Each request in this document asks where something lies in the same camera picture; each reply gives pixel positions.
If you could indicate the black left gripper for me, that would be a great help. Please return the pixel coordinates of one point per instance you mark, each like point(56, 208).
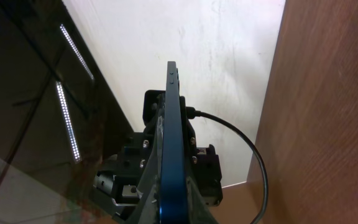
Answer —
point(124, 177)

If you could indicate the blue Galaxy smartphone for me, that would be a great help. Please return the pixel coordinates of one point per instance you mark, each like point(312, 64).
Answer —
point(173, 192)

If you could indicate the black glass panel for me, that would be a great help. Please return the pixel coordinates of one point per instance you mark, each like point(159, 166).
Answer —
point(58, 117)

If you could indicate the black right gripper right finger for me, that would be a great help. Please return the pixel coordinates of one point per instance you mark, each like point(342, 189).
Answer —
point(198, 212)

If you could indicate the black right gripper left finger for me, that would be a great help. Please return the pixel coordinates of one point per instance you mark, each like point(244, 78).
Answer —
point(148, 210)

